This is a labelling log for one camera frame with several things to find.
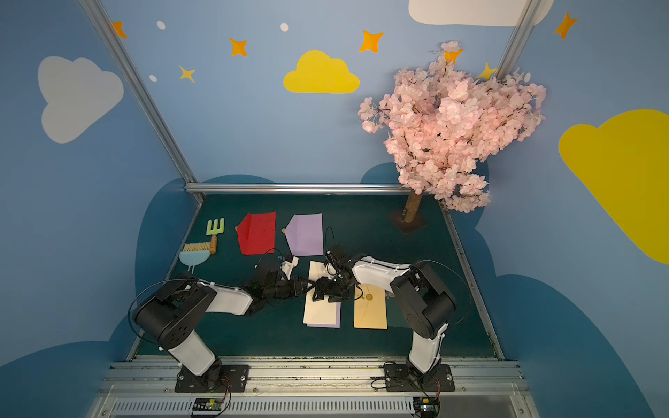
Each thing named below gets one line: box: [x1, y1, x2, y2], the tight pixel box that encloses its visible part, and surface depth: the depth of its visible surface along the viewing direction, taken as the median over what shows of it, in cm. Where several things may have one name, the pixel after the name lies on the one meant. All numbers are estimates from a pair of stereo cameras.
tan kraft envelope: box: [353, 283, 388, 331], surface depth 90 cm
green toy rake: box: [206, 217, 225, 255], surface depth 112 cm
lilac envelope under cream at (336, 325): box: [306, 302, 342, 329], surface depth 87 cm
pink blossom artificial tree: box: [358, 40, 547, 223], surface depth 73 cm
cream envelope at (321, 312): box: [303, 260, 337, 325], surface depth 90 cm
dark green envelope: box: [386, 295, 404, 328], surface depth 90 cm
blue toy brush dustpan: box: [179, 242, 211, 275], surface depth 104 cm
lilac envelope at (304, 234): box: [284, 212, 325, 257], surface depth 110 cm
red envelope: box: [236, 211, 278, 257], surface depth 113 cm
